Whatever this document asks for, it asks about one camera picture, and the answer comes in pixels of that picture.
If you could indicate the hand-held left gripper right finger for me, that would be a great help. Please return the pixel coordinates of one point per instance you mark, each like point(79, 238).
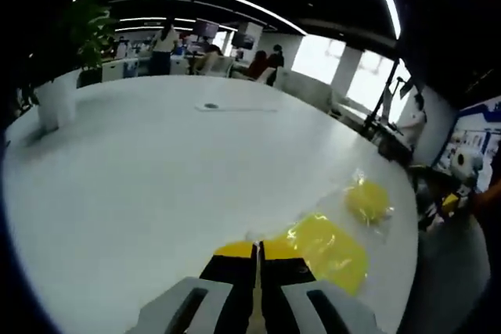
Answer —
point(297, 302)

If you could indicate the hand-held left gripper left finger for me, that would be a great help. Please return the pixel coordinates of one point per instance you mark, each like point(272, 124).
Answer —
point(203, 302)

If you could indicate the green plant in white pot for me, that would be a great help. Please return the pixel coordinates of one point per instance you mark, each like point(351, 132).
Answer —
point(56, 103)

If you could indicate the round yellow silicone block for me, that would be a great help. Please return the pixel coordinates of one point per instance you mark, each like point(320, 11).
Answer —
point(368, 203)

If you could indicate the rectangular yellow silicone block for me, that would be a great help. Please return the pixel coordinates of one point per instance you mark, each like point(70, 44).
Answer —
point(332, 252)

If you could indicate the hanging dark screen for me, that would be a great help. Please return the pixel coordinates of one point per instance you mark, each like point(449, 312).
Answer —
point(242, 40)
point(206, 29)

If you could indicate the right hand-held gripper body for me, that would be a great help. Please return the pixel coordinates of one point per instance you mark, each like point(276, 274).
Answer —
point(467, 169)

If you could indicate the black tripod stand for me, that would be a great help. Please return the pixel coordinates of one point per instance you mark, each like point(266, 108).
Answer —
point(387, 103)

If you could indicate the round table grommet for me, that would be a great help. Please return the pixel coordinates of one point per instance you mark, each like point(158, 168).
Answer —
point(211, 106)

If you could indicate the blue white wall poster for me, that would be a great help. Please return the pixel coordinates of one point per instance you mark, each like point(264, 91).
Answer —
point(469, 130)

